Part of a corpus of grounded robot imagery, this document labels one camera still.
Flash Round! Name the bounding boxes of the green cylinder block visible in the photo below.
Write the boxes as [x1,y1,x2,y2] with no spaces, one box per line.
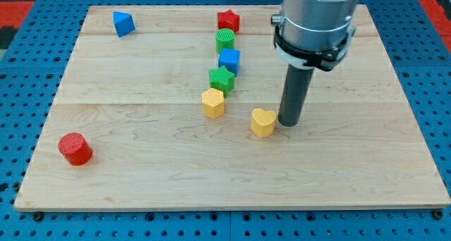
[215,28,235,54]

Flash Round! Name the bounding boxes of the blue triangle block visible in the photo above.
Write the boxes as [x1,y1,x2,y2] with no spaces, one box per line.
[113,11,135,37]

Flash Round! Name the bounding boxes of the green star block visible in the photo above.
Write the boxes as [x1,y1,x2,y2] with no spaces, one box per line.
[209,66,235,97]

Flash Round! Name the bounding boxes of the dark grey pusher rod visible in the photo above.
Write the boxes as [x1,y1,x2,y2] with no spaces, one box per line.
[278,65,314,127]

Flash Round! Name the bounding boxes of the yellow heart block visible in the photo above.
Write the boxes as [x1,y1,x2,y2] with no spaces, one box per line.
[251,109,277,137]

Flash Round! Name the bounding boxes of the red star block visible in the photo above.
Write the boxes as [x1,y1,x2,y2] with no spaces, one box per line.
[217,9,240,32]

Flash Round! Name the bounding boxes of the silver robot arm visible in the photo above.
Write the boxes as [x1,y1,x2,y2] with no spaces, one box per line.
[278,0,358,51]

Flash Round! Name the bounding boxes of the red cylinder block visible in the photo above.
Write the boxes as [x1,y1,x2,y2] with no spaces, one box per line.
[58,132,93,166]

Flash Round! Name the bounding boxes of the black and white clamp ring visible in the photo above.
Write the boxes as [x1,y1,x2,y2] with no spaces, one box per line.
[271,13,357,73]

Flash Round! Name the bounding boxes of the blue cube block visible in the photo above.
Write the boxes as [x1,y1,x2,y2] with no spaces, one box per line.
[218,48,241,77]

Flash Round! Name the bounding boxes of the yellow hexagon block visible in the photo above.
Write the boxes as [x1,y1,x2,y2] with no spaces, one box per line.
[202,88,225,119]

